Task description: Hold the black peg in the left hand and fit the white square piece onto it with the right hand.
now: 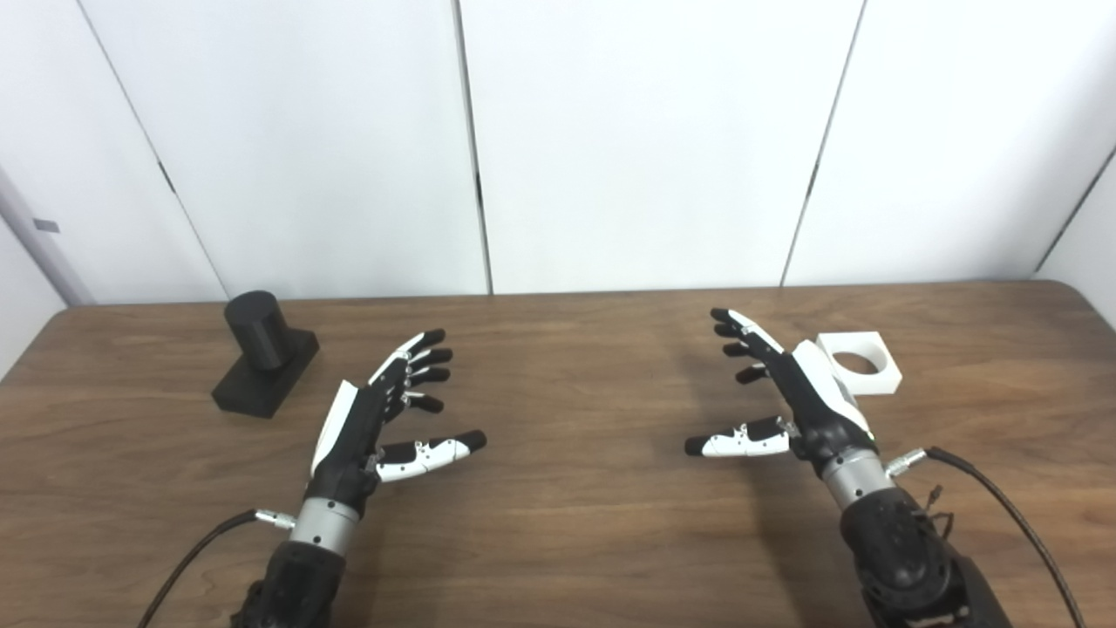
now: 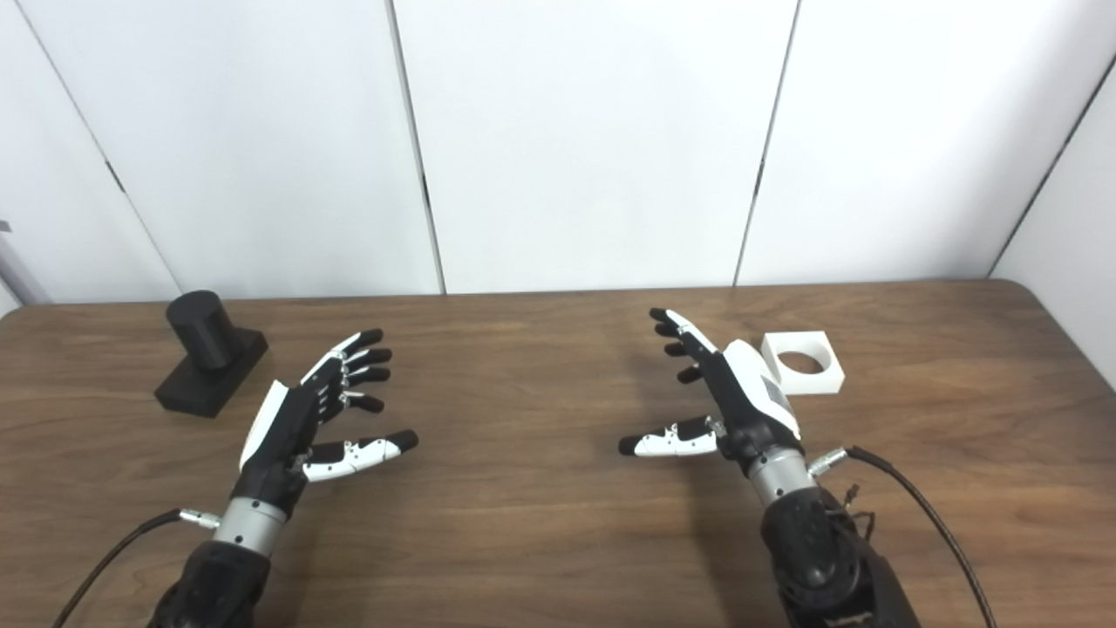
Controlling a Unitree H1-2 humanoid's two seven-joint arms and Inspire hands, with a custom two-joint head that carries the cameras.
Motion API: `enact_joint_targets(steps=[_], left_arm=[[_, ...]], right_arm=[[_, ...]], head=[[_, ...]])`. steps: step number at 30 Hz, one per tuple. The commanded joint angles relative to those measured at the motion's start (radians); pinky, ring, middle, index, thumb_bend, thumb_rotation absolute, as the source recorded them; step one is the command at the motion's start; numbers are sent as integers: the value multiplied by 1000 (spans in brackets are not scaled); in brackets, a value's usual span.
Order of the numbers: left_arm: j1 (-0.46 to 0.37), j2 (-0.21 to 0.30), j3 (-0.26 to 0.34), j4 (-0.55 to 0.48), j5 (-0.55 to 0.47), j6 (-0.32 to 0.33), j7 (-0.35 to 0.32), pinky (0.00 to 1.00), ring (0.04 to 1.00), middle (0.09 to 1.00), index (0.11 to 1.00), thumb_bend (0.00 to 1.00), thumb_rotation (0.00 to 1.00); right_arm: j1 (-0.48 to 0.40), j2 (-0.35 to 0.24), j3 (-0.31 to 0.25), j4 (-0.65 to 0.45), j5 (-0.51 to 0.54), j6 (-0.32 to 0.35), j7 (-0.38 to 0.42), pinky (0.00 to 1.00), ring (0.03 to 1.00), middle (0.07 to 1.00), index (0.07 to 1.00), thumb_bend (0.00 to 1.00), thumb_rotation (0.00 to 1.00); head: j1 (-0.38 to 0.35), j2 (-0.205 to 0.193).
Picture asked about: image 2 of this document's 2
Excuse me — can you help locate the black cylindrical peg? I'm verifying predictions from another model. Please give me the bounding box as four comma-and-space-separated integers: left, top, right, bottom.
154, 290, 269, 419

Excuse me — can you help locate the white square piece with hole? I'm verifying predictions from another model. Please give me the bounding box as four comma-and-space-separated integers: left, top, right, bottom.
760, 331, 846, 396

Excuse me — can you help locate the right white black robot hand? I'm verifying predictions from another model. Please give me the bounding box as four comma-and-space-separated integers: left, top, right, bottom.
618, 307, 803, 477

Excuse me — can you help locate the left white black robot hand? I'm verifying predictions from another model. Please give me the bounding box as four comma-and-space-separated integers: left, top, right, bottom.
235, 328, 420, 514

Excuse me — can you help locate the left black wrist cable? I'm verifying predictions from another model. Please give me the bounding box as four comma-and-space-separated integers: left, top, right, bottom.
52, 509, 221, 628

